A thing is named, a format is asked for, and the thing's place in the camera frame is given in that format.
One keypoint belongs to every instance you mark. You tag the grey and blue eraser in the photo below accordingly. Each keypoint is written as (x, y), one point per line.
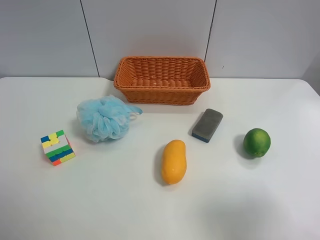
(207, 124)

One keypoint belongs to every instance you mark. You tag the green lemon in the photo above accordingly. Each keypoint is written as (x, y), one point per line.
(256, 142)

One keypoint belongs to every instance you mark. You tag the light blue bath loofah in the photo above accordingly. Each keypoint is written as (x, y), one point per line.
(105, 118)

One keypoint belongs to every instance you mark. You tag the yellow mango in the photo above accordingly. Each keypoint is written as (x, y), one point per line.
(174, 162)

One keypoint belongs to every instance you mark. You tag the orange woven basket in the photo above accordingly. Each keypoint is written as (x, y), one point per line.
(163, 80)

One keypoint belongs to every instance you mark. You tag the multicolour puzzle cube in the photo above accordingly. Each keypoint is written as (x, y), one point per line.
(57, 147)

